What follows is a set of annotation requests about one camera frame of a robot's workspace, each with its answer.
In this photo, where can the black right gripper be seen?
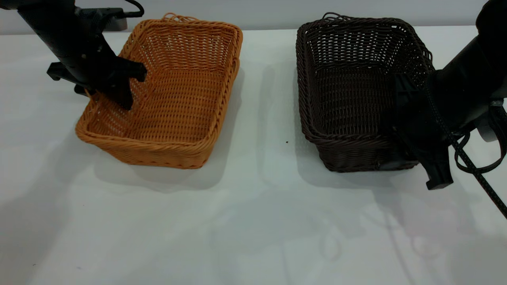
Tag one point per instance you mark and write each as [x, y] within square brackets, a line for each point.
[463, 91]

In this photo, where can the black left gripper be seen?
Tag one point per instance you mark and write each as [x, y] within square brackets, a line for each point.
[79, 51]

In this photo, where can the dark brown wicker basket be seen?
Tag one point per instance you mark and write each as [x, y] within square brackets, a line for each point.
[344, 99]

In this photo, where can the light brown wicker basket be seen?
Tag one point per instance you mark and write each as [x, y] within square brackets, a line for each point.
[178, 107]

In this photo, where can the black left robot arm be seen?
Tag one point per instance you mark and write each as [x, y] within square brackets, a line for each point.
[35, 3]

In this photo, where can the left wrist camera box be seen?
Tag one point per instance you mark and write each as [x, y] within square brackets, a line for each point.
[107, 19]

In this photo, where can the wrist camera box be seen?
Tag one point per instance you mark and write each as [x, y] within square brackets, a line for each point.
[488, 126]
[107, 19]

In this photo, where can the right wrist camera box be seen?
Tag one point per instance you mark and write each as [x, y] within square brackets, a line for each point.
[488, 126]

